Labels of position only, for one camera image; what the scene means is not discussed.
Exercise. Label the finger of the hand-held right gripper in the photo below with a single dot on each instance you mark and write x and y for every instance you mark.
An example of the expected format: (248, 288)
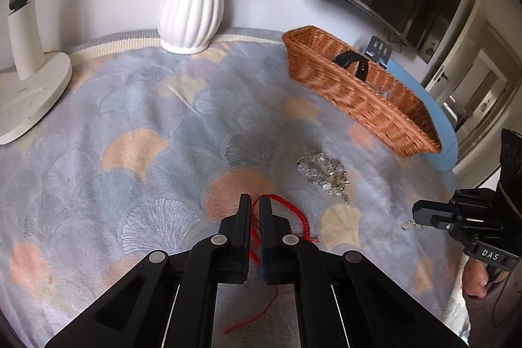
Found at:
(432, 213)
(473, 198)

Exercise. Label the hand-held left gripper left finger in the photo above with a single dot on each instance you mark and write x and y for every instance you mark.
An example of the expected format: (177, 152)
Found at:
(244, 234)

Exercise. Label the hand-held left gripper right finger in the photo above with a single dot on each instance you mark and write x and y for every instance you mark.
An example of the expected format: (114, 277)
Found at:
(266, 238)

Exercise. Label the silver metal charm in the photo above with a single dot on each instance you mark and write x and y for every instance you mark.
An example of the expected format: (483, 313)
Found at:
(410, 225)

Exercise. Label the brown wicker basket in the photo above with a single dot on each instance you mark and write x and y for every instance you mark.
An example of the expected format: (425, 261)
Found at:
(359, 107)

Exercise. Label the person's right forearm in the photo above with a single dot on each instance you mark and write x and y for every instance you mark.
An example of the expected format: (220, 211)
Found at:
(497, 319)

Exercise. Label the person's right hand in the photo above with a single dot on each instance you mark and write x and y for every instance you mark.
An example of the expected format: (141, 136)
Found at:
(477, 278)

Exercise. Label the white door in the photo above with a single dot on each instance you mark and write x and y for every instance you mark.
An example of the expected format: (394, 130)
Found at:
(477, 79)

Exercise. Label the leaf-patterned table cloth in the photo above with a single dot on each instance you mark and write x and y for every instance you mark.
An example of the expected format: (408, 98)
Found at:
(142, 168)

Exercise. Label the white desk lamp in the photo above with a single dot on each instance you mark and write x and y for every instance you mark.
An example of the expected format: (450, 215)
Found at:
(28, 87)

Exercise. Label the black metal bracket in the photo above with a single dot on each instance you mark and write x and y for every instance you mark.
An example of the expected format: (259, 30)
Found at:
(379, 50)

